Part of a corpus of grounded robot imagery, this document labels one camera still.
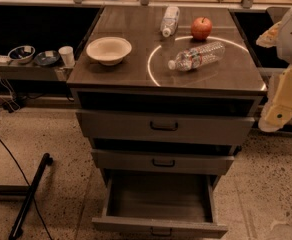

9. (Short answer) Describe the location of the grey bottom drawer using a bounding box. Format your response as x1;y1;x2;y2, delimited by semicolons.
92;170;228;239

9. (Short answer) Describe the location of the white bowl on shelf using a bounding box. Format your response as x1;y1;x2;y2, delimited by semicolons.
8;45;35;64

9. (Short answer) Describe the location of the black floor cable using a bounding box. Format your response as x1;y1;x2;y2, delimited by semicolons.
0;126;54;240

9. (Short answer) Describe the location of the grey side shelf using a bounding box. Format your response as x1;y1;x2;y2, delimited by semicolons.
0;63;72;81

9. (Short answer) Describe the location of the grey drawer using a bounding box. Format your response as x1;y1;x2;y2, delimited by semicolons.
92;149;234;175
76;110;253;146
92;170;228;239

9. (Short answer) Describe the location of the grey top drawer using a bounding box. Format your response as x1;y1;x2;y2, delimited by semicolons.
76;110;253;146

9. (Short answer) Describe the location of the red apple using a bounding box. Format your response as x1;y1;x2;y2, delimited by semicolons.
191;17;212;40

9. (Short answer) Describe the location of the beige bowl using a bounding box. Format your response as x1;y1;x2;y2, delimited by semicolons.
86;37;132;66

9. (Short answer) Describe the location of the white labelled plastic bottle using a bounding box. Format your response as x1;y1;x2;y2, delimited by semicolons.
160;6;180;37

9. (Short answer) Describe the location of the white paper cup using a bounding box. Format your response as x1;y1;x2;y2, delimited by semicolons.
58;46;75;67

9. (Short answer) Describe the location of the clear plastic bottle lying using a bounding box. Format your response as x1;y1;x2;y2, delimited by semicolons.
168;41;225;72

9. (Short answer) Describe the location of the grey middle drawer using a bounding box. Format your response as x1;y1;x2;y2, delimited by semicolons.
92;149;234;175

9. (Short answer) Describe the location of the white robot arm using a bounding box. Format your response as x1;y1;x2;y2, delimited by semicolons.
256;7;292;132

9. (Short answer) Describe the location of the black stand leg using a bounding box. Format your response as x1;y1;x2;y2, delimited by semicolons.
9;153;53;240

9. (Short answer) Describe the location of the grey drawer cabinet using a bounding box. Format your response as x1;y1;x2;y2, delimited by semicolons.
66;5;268;198

